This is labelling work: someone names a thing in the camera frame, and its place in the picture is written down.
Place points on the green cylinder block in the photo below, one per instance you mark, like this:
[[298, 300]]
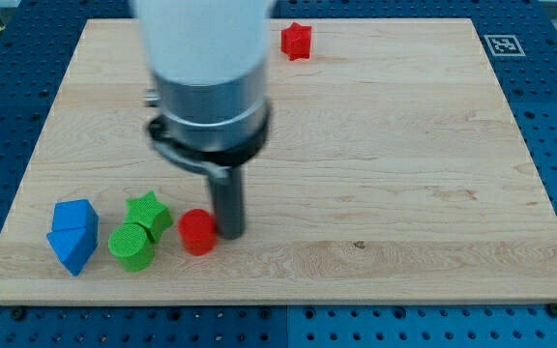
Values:
[[131, 247]]

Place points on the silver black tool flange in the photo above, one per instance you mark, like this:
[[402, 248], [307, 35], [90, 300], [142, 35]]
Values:
[[210, 129]]

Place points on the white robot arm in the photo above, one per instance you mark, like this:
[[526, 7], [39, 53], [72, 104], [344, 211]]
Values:
[[208, 59]]

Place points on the green star block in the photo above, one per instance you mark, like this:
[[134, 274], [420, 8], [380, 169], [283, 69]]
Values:
[[148, 212]]

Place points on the red cylinder block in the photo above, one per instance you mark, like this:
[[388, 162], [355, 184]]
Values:
[[198, 232]]

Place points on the blue cube block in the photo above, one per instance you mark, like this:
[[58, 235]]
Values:
[[75, 214]]

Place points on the white fiducial marker tag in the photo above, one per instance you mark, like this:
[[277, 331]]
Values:
[[502, 45]]

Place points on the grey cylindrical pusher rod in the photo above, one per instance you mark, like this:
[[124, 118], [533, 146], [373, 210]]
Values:
[[228, 201]]

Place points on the red star block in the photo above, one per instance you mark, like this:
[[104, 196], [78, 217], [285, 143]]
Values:
[[295, 41]]

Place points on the blue triangular block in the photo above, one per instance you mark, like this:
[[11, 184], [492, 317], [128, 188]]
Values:
[[73, 247]]

